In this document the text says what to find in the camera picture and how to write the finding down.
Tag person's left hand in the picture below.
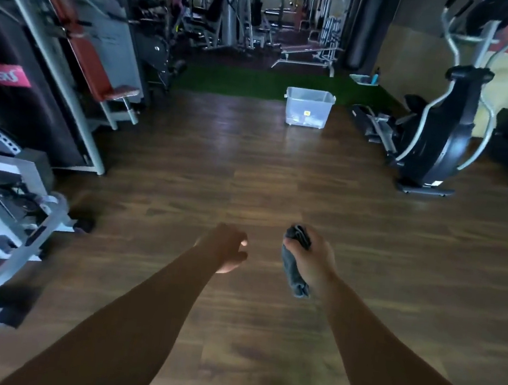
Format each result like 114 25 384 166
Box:
194 221 252 277

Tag black elliptical trainer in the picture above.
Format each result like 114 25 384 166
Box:
342 0 508 205

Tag person's right forearm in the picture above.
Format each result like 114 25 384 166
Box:
305 271 508 385

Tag white weight bench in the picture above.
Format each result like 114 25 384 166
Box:
271 10 348 79

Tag small white tray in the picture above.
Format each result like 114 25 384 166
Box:
348 73 380 88

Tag grey cloth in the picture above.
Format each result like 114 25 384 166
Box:
276 223 319 300

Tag green artificial turf mat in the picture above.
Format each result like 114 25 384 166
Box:
172 58 409 117

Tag black upright pad red label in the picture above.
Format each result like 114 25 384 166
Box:
0 10 101 171

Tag person's left forearm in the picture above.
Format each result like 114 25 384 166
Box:
0 218 227 385

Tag clear plastic storage bin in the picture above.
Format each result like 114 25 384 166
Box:
281 86 337 131

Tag black punching bag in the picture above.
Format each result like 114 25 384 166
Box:
344 0 404 77

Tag grey cable machine frame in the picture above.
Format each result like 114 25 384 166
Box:
179 0 286 59

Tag person's right hand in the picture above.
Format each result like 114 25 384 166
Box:
278 224 344 296

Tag grey weight machine red pads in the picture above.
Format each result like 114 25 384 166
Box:
0 0 185 184

